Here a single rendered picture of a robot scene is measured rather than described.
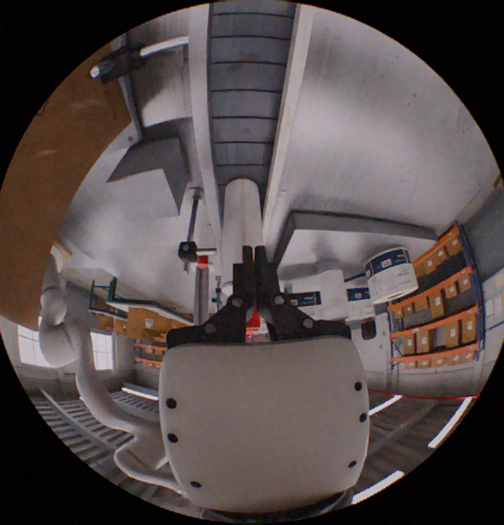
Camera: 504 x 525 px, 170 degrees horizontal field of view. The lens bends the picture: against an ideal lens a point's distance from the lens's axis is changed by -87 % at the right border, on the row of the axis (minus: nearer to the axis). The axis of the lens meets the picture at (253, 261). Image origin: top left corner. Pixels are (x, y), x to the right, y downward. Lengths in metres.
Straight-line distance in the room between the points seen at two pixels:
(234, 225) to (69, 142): 0.22
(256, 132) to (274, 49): 0.12
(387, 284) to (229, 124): 0.60
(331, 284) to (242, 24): 0.61
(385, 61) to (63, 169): 0.40
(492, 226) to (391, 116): 4.18
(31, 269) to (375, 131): 0.45
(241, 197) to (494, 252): 4.40
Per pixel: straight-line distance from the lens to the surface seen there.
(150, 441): 0.51
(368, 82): 0.32
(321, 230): 0.44
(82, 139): 0.21
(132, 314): 2.34
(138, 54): 0.16
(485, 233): 4.47
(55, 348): 0.62
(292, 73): 0.19
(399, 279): 0.65
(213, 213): 0.22
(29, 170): 0.17
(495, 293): 4.34
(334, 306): 0.56
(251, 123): 0.24
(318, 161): 0.35
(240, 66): 0.22
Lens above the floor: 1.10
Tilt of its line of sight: 24 degrees down
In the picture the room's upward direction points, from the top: 177 degrees clockwise
